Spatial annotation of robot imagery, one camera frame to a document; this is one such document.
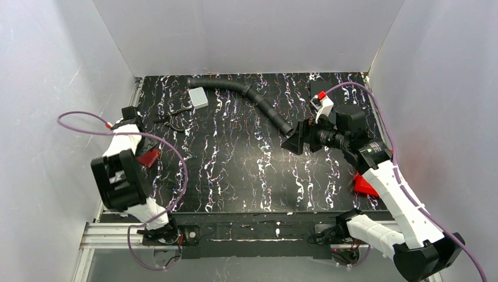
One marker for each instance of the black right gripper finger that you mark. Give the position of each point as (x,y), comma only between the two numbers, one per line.
(289,147)
(299,135)

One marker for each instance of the red card holder wallet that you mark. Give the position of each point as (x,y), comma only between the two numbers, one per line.
(149,158)

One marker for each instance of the small grey box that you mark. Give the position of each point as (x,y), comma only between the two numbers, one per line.
(198,97)

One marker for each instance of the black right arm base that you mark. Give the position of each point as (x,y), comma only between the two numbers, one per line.
(344,250)

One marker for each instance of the black flat pad upper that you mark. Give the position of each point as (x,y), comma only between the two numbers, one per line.
(317,86)

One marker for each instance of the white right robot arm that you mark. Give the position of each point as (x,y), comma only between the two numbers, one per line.
(419,249)

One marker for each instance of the black pliers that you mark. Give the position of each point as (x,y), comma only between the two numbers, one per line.
(168,119)

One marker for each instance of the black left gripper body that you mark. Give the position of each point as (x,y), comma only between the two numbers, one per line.
(130,114)

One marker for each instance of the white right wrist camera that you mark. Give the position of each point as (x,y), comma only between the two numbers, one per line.
(323,105)

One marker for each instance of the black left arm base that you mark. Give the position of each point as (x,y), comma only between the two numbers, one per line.
(183,235)

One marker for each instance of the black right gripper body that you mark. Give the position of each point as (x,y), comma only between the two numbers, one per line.
(308,134)

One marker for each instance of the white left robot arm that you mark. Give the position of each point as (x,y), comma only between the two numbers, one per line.
(118,172)

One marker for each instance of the red plastic tray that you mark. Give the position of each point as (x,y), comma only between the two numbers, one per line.
(363,187)

